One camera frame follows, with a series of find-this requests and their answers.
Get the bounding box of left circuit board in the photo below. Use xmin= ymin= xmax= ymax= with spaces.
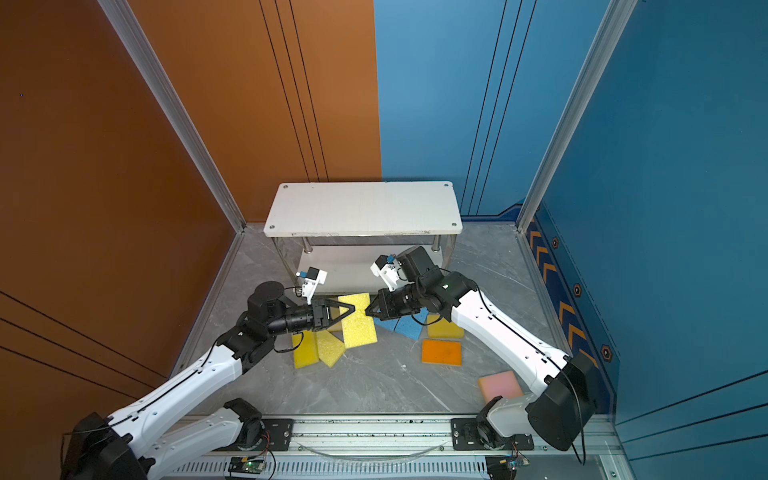
xmin=227 ymin=456 xmax=268 ymax=478

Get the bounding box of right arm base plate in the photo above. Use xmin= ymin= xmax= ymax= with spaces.
xmin=449 ymin=418 xmax=534 ymax=451

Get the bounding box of orange sponge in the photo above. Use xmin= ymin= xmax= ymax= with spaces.
xmin=421 ymin=339 xmax=463 ymax=367

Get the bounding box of blue sponge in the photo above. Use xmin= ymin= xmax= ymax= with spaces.
xmin=394 ymin=309 xmax=428 ymax=341
xmin=374 ymin=319 xmax=399 ymax=332

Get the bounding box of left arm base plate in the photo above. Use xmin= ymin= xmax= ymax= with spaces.
xmin=234 ymin=418 xmax=294 ymax=453

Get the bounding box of yellow porous sponge large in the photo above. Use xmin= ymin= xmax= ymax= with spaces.
xmin=338 ymin=293 xmax=378 ymax=349

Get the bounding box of right circuit board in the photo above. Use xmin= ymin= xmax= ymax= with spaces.
xmin=485 ymin=456 xmax=530 ymax=480

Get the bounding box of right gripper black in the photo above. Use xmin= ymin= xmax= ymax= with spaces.
xmin=362 ymin=283 xmax=426 ymax=321

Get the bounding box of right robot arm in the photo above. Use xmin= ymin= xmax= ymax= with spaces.
xmin=366 ymin=246 xmax=599 ymax=451

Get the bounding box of pink sponge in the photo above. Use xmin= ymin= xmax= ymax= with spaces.
xmin=478 ymin=371 xmax=524 ymax=404

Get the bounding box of left aluminium corner post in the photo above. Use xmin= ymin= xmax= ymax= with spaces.
xmin=98 ymin=0 xmax=247 ymax=234

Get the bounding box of blue sponge left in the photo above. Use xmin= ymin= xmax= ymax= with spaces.
xmin=374 ymin=319 xmax=399 ymax=332

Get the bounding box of aluminium corner post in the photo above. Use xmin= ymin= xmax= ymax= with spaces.
xmin=516 ymin=0 xmax=638 ymax=234
xmin=98 ymin=0 xmax=247 ymax=234

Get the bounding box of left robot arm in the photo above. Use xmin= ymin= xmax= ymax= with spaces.
xmin=60 ymin=281 xmax=356 ymax=479

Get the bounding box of yellow sponge right side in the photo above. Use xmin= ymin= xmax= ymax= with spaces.
xmin=426 ymin=314 xmax=465 ymax=340

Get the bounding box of blue sponge right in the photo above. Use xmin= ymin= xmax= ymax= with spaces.
xmin=394 ymin=309 xmax=428 ymax=341

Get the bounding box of white two-tier shelf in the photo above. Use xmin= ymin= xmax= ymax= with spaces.
xmin=264 ymin=180 xmax=463 ymax=295

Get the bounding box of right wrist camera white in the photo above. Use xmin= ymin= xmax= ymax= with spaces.
xmin=370 ymin=255 xmax=402 ymax=292

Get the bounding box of aluminium front rail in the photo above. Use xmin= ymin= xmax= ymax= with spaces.
xmin=168 ymin=414 xmax=634 ymax=479

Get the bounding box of circuit board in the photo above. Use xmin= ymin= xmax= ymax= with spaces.
xmin=227 ymin=456 xmax=268 ymax=478
xmin=485 ymin=456 xmax=530 ymax=480

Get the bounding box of right aluminium corner post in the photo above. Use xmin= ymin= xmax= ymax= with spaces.
xmin=516 ymin=0 xmax=638 ymax=234

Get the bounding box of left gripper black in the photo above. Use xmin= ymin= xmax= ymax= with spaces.
xmin=266 ymin=299 xmax=355 ymax=341

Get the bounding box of bright yellow foam sponge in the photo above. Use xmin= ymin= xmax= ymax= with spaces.
xmin=292 ymin=331 xmax=319 ymax=369

